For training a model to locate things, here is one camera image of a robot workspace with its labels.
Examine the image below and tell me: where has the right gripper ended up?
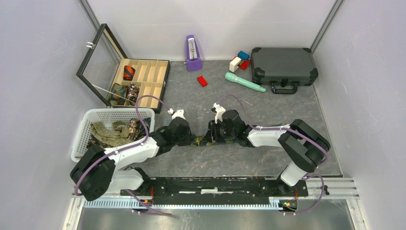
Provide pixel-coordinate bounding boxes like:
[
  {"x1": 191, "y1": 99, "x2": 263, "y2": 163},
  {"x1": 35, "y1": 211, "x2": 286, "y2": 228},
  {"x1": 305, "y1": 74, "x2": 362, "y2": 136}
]
[{"x1": 202, "y1": 118, "x2": 237, "y2": 144}]

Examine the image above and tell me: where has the navy yellow floral tie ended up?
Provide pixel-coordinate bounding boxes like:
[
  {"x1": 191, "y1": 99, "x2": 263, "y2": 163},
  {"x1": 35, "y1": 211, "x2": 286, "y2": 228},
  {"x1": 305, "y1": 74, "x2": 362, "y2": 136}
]
[{"x1": 191, "y1": 136, "x2": 237, "y2": 147}]

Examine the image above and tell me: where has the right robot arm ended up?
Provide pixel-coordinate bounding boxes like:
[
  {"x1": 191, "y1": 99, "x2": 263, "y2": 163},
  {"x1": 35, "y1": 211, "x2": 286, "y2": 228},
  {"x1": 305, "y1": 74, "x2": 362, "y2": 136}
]
[{"x1": 202, "y1": 110, "x2": 331, "y2": 196}]

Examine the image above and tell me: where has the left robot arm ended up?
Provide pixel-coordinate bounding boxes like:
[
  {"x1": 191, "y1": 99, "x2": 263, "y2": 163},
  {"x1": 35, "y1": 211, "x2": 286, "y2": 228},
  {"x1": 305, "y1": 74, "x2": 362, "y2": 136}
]
[{"x1": 70, "y1": 117, "x2": 194, "y2": 201}]

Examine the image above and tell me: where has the blue striped tie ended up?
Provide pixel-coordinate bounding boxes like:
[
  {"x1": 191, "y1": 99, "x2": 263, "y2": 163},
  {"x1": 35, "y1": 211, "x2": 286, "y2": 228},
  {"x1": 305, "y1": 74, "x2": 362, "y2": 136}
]
[{"x1": 142, "y1": 117, "x2": 151, "y2": 136}]

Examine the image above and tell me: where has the brown floral tie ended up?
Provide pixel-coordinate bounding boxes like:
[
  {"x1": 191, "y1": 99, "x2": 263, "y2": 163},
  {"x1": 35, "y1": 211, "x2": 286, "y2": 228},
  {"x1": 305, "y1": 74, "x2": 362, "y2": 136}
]
[{"x1": 85, "y1": 118, "x2": 144, "y2": 147}]

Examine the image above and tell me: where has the mint green flashlight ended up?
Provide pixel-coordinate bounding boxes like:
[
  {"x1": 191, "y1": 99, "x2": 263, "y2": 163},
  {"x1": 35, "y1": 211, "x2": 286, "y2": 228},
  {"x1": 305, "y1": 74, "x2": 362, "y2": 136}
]
[{"x1": 225, "y1": 72, "x2": 266, "y2": 92}]

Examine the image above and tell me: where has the red toy brick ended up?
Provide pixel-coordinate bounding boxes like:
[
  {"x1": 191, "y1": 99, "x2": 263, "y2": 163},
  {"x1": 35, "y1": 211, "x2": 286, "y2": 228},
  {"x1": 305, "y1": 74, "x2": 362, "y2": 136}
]
[{"x1": 197, "y1": 76, "x2": 208, "y2": 87}]

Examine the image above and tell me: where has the olive green tie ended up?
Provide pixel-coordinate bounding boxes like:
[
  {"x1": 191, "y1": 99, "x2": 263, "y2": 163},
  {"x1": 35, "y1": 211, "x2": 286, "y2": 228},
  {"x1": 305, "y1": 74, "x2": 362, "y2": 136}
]
[{"x1": 90, "y1": 121, "x2": 133, "y2": 147}]

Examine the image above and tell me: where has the dark floral rolled tie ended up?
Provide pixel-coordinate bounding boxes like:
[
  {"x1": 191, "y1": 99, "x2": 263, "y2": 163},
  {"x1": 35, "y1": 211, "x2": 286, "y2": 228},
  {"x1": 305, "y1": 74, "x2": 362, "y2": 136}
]
[{"x1": 126, "y1": 84, "x2": 140, "y2": 106}]

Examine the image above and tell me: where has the white toy block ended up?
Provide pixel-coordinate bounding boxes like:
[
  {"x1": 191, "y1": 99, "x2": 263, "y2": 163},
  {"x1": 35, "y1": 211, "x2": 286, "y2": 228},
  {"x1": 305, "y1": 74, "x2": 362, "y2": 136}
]
[{"x1": 229, "y1": 56, "x2": 242, "y2": 73}]

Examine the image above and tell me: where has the red toy block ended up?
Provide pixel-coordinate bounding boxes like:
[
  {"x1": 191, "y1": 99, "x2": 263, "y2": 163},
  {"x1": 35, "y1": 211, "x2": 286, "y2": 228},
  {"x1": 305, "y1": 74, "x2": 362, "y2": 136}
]
[{"x1": 239, "y1": 59, "x2": 250, "y2": 70}]

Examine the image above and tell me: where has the teal patterned rolled tie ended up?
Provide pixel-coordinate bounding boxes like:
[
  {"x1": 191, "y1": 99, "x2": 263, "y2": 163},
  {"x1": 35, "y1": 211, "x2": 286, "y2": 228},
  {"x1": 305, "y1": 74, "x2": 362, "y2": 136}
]
[{"x1": 109, "y1": 83, "x2": 128, "y2": 105}]

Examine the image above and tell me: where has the purple metronome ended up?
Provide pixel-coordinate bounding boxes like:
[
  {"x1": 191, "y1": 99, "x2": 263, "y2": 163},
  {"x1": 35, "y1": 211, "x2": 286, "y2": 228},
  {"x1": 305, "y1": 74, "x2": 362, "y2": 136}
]
[{"x1": 185, "y1": 35, "x2": 203, "y2": 71}]

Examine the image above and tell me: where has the white plastic basket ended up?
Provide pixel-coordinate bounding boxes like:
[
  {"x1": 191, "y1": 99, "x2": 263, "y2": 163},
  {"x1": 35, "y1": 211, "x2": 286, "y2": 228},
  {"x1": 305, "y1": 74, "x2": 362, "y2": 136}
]
[{"x1": 71, "y1": 108, "x2": 155, "y2": 162}]

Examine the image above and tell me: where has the blue toy brick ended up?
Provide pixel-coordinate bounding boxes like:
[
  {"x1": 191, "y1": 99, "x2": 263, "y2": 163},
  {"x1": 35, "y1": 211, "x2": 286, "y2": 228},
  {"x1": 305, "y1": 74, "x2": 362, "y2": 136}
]
[{"x1": 237, "y1": 51, "x2": 250, "y2": 60}]

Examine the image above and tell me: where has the wooden tie organizer box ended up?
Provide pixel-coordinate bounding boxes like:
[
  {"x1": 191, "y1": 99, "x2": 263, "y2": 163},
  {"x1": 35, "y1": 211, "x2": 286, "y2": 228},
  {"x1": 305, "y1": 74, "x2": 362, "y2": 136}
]
[{"x1": 76, "y1": 23, "x2": 170, "y2": 113}]

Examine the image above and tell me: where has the orange navy rolled tie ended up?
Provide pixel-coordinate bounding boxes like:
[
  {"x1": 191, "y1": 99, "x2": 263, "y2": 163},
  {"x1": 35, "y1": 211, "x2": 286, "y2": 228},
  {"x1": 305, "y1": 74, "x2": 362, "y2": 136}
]
[{"x1": 123, "y1": 65, "x2": 136, "y2": 81}]

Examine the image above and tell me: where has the dark grey carrying case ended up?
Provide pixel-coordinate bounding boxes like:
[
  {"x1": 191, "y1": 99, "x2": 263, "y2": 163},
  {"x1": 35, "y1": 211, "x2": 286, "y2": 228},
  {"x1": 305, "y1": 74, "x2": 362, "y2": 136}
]
[{"x1": 250, "y1": 47, "x2": 319, "y2": 94}]

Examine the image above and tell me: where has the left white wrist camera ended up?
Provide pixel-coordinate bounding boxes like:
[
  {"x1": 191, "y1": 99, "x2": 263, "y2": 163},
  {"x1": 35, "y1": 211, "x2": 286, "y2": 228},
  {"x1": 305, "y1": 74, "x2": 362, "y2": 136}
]
[{"x1": 168, "y1": 108, "x2": 186, "y2": 120}]

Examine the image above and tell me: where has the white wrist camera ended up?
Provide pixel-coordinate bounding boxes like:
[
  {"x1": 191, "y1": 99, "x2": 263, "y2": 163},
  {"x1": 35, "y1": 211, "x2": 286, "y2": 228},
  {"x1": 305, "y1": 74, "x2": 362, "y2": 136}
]
[
  {"x1": 211, "y1": 103, "x2": 226, "y2": 124},
  {"x1": 168, "y1": 108, "x2": 186, "y2": 120}
]

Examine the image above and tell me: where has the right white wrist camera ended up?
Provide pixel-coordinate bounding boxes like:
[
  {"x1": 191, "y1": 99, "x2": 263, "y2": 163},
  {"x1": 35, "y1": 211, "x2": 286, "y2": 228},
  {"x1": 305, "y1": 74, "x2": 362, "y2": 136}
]
[{"x1": 211, "y1": 103, "x2": 226, "y2": 124}]

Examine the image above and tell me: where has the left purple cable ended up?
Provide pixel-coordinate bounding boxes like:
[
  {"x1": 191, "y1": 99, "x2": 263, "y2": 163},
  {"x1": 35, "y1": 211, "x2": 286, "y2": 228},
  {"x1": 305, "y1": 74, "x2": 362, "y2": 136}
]
[{"x1": 74, "y1": 94, "x2": 174, "y2": 217}]

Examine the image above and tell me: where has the purple cable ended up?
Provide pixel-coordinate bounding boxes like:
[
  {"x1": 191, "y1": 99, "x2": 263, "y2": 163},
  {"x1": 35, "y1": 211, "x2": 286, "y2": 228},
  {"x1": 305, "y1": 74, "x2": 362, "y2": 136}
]
[
  {"x1": 74, "y1": 94, "x2": 174, "y2": 217},
  {"x1": 215, "y1": 93, "x2": 330, "y2": 217}
]

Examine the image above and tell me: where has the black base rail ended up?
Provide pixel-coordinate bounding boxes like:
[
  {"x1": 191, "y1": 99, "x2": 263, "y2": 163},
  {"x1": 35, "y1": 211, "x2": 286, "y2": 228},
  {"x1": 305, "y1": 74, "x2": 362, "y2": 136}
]
[{"x1": 120, "y1": 176, "x2": 309, "y2": 205}]

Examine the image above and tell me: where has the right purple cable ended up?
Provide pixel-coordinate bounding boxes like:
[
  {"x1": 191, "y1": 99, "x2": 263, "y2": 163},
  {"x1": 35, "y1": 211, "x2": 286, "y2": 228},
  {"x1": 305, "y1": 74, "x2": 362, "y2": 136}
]
[{"x1": 215, "y1": 93, "x2": 330, "y2": 217}]

